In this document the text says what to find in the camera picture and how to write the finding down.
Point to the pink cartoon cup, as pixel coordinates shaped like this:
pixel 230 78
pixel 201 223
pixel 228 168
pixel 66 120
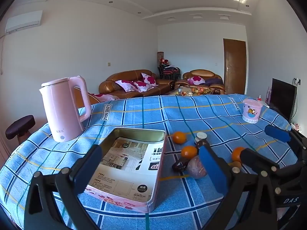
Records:
pixel 250 112

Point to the brown leather sofa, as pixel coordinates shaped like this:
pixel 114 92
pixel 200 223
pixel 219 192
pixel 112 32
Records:
pixel 124 74

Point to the purple blanket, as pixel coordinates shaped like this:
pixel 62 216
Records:
pixel 214 81

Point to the white magenta flower pillow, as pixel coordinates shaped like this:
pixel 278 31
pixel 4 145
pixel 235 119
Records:
pixel 195 80
pixel 142 86
pixel 126 85
pixel 149 79

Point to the tall brown vase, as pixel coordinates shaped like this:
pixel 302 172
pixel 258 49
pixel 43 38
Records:
pixel 160 56

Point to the black television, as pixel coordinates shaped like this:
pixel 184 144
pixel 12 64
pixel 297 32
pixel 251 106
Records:
pixel 281 98

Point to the light curtain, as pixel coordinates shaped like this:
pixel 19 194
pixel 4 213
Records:
pixel 3 151

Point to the orange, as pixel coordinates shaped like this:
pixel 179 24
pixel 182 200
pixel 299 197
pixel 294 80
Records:
pixel 179 137
pixel 236 154
pixel 189 152

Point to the pink toy stand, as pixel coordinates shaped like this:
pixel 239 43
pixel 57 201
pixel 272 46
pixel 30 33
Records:
pixel 268 95

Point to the pink cloth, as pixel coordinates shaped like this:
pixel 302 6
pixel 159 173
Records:
pixel 105 97

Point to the pink metal tin box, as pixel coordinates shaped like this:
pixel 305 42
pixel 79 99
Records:
pixel 157 177

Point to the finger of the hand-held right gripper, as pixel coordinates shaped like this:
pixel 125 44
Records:
pixel 277 133
pixel 256 160

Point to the wall socket with plug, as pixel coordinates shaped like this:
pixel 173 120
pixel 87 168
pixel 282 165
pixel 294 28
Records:
pixel 297 81

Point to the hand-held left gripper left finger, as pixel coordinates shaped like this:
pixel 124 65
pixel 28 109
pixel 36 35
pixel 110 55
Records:
pixel 87 170

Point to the cluttered coffee table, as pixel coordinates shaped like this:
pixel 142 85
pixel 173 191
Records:
pixel 191 92

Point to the air conditioner pipe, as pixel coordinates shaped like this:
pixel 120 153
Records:
pixel 2 52

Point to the blue plaid tablecloth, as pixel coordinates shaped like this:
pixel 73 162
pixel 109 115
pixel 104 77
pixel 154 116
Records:
pixel 144 115

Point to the white air conditioner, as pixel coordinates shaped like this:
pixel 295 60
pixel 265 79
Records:
pixel 22 21

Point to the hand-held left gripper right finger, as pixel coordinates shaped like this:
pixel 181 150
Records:
pixel 212 170

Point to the printed paper leaflet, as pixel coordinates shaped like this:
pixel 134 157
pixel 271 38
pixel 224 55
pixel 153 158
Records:
pixel 124 172

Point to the brown leather armchair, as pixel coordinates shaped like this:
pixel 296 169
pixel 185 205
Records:
pixel 201 73

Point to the stacked dark chairs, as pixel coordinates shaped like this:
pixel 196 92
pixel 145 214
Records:
pixel 169 73

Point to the pink electric kettle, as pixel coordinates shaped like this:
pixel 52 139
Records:
pixel 60 105

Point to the dark round stool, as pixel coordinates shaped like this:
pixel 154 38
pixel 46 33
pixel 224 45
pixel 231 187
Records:
pixel 20 125

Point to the purple passion fruit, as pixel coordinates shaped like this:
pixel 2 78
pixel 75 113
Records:
pixel 195 167

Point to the brown wooden door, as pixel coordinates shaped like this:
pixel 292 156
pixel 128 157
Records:
pixel 234 67

